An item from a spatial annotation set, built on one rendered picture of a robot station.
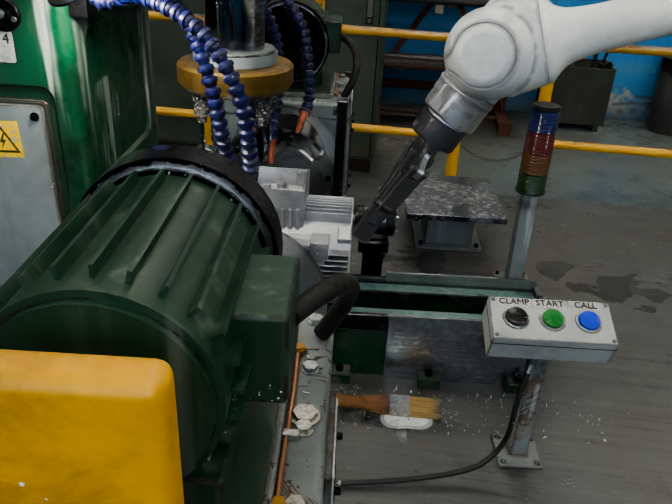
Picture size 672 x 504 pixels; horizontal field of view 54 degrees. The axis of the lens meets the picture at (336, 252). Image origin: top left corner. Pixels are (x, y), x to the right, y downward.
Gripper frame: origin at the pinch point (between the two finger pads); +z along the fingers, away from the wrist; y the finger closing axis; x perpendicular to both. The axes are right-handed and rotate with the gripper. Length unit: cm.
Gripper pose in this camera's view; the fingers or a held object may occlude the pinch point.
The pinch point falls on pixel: (370, 221)
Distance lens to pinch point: 108.6
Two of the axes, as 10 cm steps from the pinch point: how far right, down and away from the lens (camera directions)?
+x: 8.4, 4.9, 2.2
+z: -5.4, 7.4, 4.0
